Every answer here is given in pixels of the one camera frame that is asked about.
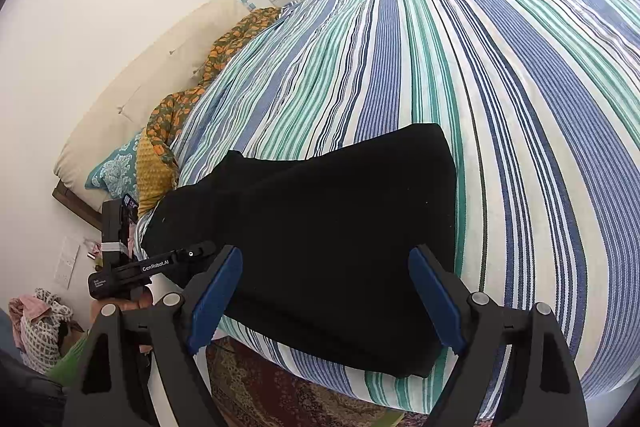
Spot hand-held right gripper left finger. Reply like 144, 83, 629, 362
61, 244, 245, 427

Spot patterned red rug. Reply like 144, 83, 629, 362
205, 337, 431, 427

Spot white wall socket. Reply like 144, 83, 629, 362
54, 237, 81, 290

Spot orange floral cloth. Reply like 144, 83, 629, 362
145, 7, 283, 152

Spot pile of clothes with netting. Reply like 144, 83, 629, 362
7, 288, 76, 373

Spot mustard yellow pillow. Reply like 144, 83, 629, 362
136, 127, 180, 218

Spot teal patterned pillow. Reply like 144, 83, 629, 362
84, 132, 143, 195

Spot wooden bed frame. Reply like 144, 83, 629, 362
51, 179, 106, 233

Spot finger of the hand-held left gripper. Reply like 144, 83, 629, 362
167, 241, 218, 266

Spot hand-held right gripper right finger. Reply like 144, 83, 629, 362
407, 244, 589, 427

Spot green cloth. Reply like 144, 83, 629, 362
44, 339, 92, 388

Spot person's left hand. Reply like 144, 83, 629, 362
92, 288, 153, 355

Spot cream headboard cushion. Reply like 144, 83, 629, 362
52, 0, 251, 212

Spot blue green striped bedspread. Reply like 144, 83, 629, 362
132, 0, 640, 420

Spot black pants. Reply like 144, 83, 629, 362
141, 122, 458, 379

